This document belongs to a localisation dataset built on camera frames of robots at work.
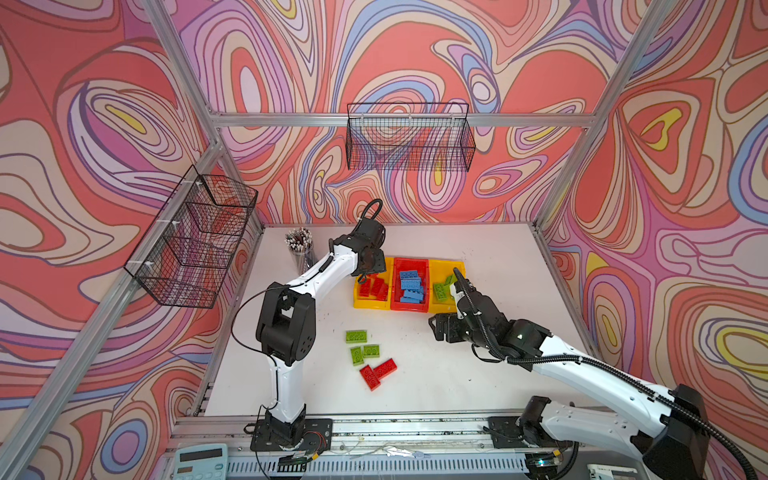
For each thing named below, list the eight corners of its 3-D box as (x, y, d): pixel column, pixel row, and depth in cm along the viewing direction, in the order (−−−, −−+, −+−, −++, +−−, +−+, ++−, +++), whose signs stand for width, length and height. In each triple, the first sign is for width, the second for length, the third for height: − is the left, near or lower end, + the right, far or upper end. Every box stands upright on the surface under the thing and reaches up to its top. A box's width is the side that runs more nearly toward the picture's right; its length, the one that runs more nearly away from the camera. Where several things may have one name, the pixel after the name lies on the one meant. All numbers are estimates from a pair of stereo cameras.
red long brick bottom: (371, 391, 82) (371, 388, 80) (359, 372, 86) (359, 369, 84) (381, 384, 84) (380, 381, 82) (369, 366, 87) (368, 363, 85)
